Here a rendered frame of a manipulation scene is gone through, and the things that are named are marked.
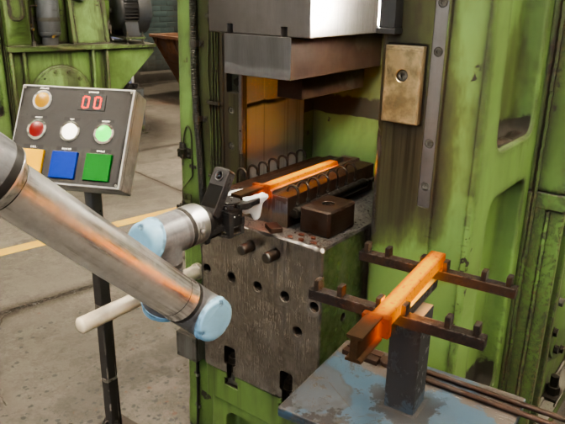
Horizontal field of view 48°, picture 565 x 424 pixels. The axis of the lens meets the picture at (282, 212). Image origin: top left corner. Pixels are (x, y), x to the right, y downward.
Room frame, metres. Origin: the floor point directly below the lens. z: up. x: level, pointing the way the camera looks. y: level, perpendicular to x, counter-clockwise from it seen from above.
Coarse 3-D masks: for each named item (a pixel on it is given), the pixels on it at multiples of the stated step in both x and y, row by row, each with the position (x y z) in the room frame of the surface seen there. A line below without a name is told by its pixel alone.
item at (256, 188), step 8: (328, 160) 1.74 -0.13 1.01; (304, 168) 1.64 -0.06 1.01; (312, 168) 1.65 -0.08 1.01; (320, 168) 1.66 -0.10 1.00; (288, 176) 1.57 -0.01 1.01; (296, 176) 1.57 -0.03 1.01; (304, 176) 1.60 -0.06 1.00; (256, 184) 1.47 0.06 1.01; (264, 184) 1.47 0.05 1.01; (272, 184) 1.49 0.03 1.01; (280, 184) 1.51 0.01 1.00; (240, 192) 1.41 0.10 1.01; (248, 192) 1.41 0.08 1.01; (256, 192) 1.45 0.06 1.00; (264, 192) 1.46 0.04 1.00; (240, 200) 1.41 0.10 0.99
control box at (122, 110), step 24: (24, 96) 1.76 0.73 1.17; (72, 96) 1.74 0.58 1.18; (96, 96) 1.72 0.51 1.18; (120, 96) 1.71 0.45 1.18; (24, 120) 1.73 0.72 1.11; (48, 120) 1.71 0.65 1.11; (72, 120) 1.70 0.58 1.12; (96, 120) 1.69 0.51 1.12; (120, 120) 1.68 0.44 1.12; (24, 144) 1.69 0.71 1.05; (48, 144) 1.68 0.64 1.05; (72, 144) 1.67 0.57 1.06; (96, 144) 1.65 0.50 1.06; (120, 144) 1.64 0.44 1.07; (48, 168) 1.64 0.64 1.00; (120, 168) 1.61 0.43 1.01; (96, 192) 1.65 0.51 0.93; (120, 192) 1.61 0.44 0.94
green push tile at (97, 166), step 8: (88, 160) 1.63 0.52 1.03; (96, 160) 1.62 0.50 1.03; (104, 160) 1.62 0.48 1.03; (112, 160) 1.62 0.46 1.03; (88, 168) 1.61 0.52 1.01; (96, 168) 1.61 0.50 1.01; (104, 168) 1.61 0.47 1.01; (88, 176) 1.60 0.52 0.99; (96, 176) 1.60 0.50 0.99; (104, 176) 1.60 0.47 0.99
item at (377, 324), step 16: (432, 256) 1.13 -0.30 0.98; (416, 272) 1.06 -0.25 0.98; (432, 272) 1.08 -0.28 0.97; (400, 288) 0.99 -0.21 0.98; (416, 288) 1.00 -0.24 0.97; (384, 304) 0.93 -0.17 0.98; (400, 304) 0.93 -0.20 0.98; (368, 320) 0.86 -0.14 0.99; (384, 320) 0.87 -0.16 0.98; (352, 336) 0.81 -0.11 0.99; (368, 336) 0.84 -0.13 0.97; (384, 336) 0.87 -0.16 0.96; (352, 352) 0.81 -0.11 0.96; (368, 352) 0.83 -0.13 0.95
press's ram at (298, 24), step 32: (224, 0) 1.55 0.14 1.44; (256, 0) 1.50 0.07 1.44; (288, 0) 1.44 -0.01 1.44; (320, 0) 1.44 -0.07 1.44; (352, 0) 1.54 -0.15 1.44; (224, 32) 1.56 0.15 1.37; (256, 32) 1.50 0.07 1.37; (288, 32) 1.44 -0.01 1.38; (320, 32) 1.44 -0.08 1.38; (352, 32) 1.55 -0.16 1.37
